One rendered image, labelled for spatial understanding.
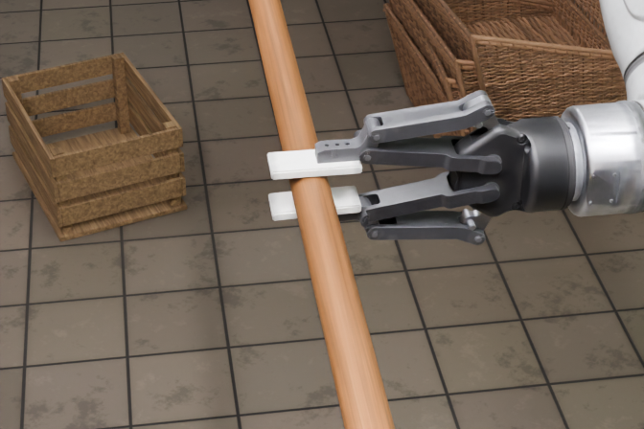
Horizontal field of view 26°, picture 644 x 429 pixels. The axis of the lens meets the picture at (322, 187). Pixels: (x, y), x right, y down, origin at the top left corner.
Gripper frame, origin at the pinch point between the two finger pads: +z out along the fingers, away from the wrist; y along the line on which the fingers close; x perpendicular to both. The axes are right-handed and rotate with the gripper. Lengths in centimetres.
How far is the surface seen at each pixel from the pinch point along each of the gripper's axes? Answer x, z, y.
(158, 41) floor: 260, 8, 119
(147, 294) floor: 145, 16, 119
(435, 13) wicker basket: 188, -53, 80
